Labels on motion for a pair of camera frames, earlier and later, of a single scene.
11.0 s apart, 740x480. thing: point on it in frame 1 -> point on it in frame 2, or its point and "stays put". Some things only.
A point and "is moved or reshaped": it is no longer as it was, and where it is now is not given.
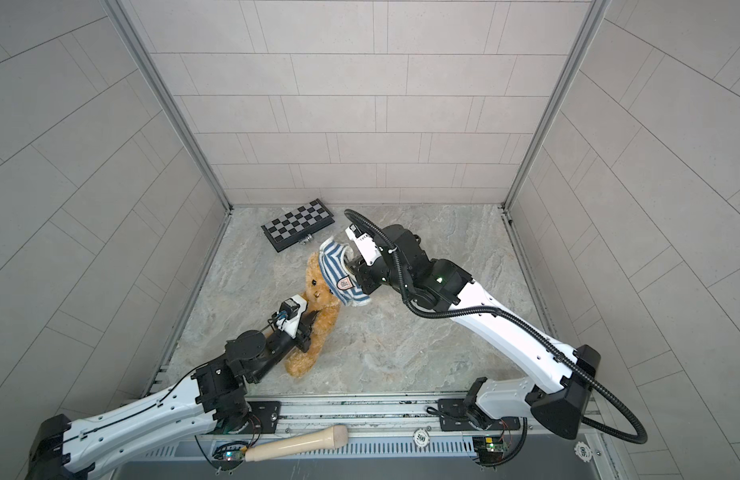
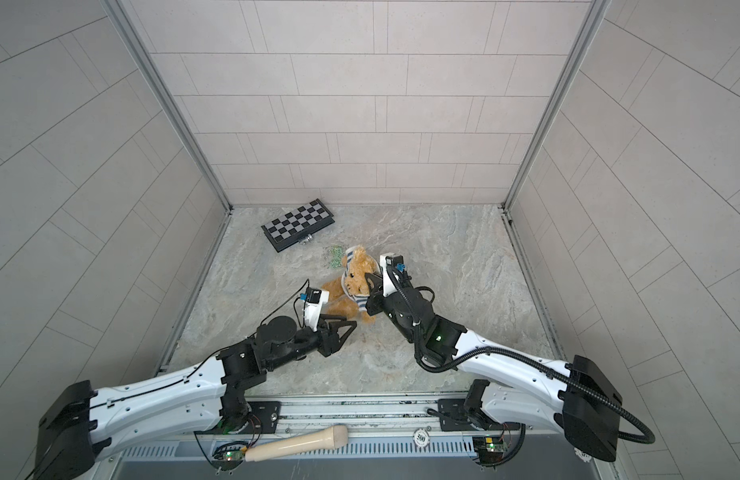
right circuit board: [490, 449] stays put
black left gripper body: [277, 347] -> [303, 342]
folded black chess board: [298, 224] stays put
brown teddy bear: [318, 297] -> [347, 296]
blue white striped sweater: [332, 259] is moved or reshaped
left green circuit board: [228, 457] stays put
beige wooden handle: [327, 439] stays put
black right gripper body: [382, 272] -> [391, 308]
